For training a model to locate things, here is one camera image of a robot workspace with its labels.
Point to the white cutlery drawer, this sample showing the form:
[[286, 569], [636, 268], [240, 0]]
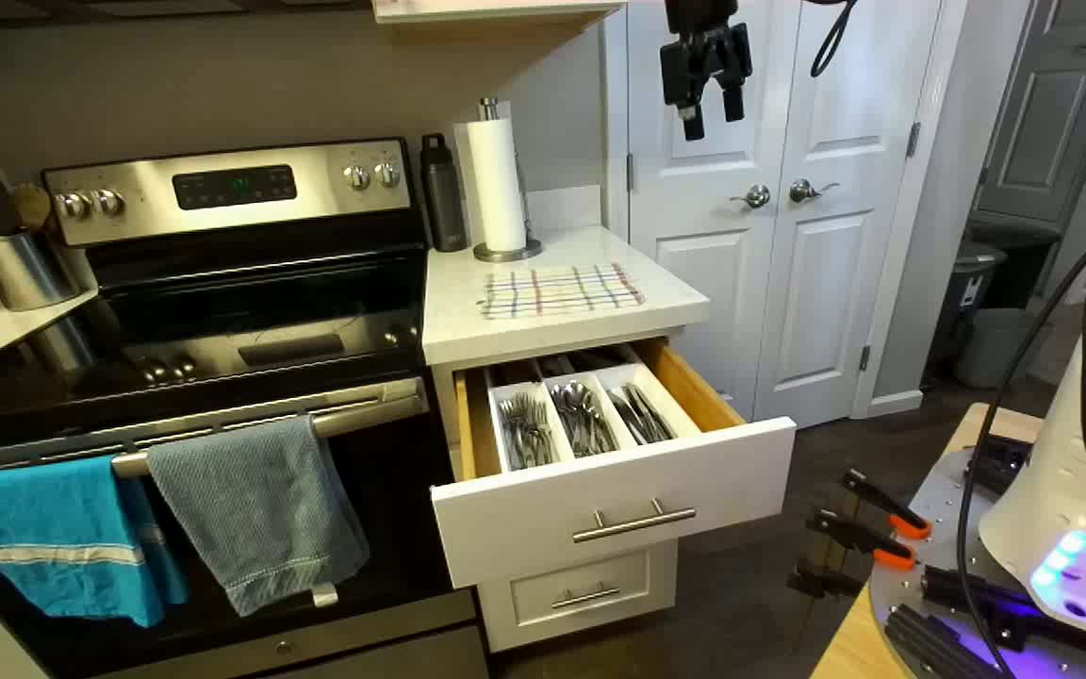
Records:
[[621, 495]]

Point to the steel utensil crock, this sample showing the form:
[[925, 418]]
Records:
[[16, 268]]

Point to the steel paper towel holder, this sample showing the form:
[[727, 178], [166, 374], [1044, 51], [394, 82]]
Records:
[[506, 251]]

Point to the blue striped hand towel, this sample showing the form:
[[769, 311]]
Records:
[[57, 542]]

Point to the bundle of steel forks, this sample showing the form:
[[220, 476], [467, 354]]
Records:
[[525, 429]]

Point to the white cutlery tray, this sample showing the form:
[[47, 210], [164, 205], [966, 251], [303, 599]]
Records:
[[592, 418]]

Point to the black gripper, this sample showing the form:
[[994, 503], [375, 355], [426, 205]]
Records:
[[697, 42]]

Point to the white panel door with hinges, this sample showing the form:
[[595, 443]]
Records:
[[697, 267]]

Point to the white deep closed drawer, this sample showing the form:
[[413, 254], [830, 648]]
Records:
[[579, 599]]

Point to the plaid striped dish mat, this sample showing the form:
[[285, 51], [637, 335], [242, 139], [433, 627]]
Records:
[[560, 293]]

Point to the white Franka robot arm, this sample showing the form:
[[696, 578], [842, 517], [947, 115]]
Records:
[[1073, 503]]

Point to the metal robot mounting plate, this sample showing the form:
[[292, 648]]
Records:
[[944, 605]]

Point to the white panel closet door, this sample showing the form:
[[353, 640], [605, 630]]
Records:
[[849, 251]]

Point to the bundle of steel knives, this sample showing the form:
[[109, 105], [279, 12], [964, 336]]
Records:
[[637, 413]]

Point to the dark trash bin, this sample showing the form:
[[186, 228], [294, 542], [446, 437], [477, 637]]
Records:
[[979, 283]]

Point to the white paper towel roll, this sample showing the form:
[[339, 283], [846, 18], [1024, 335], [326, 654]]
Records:
[[494, 184]]

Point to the white base cabinet with countertop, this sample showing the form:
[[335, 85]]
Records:
[[545, 283]]

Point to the stainless black electric stove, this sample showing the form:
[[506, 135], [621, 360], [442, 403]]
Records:
[[242, 314]]

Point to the black orange bar clamp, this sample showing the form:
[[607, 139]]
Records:
[[869, 542], [882, 508]]

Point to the gray hallway door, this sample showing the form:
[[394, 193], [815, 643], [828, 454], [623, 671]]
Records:
[[1054, 115]]

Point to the bundle of steel spoons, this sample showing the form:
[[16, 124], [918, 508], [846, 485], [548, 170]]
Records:
[[580, 418]]

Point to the black water bottle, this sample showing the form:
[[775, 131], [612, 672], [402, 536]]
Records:
[[442, 193]]

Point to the gray hand towel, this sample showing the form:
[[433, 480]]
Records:
[[262, 512]]

